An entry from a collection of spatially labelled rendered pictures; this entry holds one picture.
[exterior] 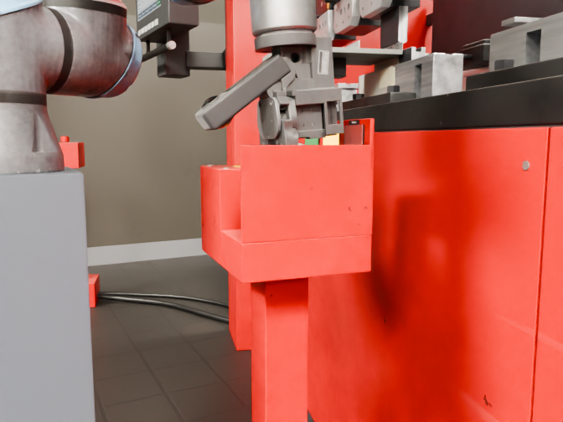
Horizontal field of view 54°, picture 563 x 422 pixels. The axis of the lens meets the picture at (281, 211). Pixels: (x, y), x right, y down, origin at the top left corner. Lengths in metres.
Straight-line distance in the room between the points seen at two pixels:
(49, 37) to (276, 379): 0.52
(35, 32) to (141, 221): 3.08
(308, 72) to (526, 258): 0.31
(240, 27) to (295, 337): 1.52
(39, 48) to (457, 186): 0.55
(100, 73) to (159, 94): 2.97
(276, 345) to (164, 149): 3.15
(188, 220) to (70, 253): 3.17
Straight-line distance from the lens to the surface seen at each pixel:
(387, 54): 1.20
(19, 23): 0.77
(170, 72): 2.58
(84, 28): 0.84
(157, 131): 3.79
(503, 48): 0.87
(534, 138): 0.60
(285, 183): 0.60
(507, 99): 0.64
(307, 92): 0.63
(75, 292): 0.75
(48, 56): 0.79
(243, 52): 2.08
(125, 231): 3.79
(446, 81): 1.07
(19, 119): 0.75
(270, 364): 0.72
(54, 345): 0.76
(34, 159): 0.74
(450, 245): 0.74
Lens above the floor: 0.82
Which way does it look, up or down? 7 degrees down
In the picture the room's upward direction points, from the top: straight up
